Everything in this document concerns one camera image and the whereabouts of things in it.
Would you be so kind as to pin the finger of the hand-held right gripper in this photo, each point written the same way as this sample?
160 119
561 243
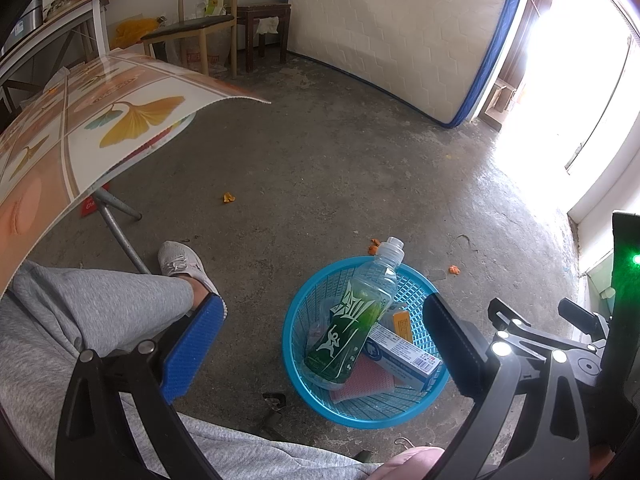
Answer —
585 322
510 317

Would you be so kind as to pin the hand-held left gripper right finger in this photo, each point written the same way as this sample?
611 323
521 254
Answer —
452 350

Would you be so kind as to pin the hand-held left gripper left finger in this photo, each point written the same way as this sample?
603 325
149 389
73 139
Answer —
192 345

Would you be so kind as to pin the blue white medicine box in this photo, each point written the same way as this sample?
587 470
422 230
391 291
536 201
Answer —
400 355

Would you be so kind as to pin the small orange packet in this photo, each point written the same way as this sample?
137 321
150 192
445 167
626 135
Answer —
402 325

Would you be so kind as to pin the blue plastic basket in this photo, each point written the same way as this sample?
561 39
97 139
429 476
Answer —
380 410

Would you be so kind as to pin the pink knitted cloth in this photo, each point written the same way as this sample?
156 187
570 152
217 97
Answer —
360 385

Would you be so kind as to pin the green label plastic bottle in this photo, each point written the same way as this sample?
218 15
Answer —
345 330

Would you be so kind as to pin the small orange peel scrap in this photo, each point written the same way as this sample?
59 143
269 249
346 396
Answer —
453 270
374 246
229 198

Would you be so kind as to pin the person's grey sneaker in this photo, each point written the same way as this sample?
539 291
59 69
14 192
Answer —
182 262

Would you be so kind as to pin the black metal clip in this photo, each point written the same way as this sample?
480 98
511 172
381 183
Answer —
275 402

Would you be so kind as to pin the person in grey trousers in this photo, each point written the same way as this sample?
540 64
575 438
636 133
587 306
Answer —
100 300

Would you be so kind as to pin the pink clothing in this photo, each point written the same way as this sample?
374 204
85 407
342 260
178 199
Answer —
405 465

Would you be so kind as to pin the red paper tag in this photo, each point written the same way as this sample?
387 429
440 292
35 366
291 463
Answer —
89 208

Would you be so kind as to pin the small beige box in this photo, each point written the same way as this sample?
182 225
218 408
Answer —
500 102

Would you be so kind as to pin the ginkgo print tablecloth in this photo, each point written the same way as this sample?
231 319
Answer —
125 120

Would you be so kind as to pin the printed plastic bag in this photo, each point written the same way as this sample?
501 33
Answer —
210 55

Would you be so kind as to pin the white mattress blue edge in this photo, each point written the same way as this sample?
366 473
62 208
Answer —
400 35

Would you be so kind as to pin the yellow plastic bag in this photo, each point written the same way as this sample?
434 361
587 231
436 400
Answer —
137 32

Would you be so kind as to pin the wooden chair dark seat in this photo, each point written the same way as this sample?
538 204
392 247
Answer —
195 22

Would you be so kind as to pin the white plastic bag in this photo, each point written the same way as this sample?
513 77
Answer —
212 7

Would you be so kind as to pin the dark wooden stool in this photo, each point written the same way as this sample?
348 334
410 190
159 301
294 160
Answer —
262 10

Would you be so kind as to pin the white side desk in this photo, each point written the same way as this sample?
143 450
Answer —
50 30

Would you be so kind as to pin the steel rice cooker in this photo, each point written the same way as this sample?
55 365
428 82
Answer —
30 15

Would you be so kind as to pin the grey metal table frame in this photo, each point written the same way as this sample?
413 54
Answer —
120 232

